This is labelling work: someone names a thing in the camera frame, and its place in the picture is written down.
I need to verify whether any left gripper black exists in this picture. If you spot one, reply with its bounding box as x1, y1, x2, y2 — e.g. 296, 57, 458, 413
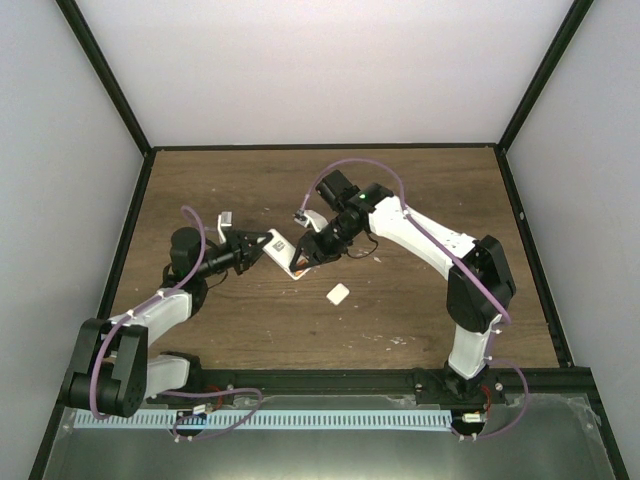
196, 230, 273, 280

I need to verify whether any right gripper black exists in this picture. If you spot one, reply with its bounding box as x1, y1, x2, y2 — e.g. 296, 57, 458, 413
292, 217, 361, 271

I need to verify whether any white remote control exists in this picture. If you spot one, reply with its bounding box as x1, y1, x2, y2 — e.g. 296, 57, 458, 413
264, 229, 303, 281

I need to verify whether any white battery cover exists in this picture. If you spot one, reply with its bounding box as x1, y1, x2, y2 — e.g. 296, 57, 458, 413
326, 283, 350, 306

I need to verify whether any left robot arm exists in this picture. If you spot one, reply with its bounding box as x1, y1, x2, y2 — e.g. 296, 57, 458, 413
61, 227, 274, 419

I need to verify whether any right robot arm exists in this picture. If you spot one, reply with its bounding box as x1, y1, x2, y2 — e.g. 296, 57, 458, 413
288, 170, 516, 403

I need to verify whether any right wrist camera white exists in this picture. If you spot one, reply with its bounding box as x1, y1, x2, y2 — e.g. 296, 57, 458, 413
294, 209, 328, 233

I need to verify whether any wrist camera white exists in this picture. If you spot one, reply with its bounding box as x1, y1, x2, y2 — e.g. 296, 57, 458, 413
294, 209, 328, 233
216, 211, 233, 245

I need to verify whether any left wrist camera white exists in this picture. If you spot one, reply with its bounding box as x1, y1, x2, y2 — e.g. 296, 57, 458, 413
216, 211, 233, 245

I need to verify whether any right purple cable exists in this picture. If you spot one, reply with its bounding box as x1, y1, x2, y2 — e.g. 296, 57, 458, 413
299, 157, 530, 442

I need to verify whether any purple cable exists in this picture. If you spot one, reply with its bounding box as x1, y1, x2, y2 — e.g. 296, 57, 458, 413
89, 204, 264, 444
299, 157, 530, 442

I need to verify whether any light blue cable duct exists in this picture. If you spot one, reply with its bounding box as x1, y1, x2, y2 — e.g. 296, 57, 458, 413
73, 409, 452, 432

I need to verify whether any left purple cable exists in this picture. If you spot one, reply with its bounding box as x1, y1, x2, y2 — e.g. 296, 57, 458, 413
89, 204, 264, 444

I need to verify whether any black aluminium frame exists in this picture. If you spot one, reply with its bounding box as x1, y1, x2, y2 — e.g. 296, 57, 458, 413
27, 0, 640, 480

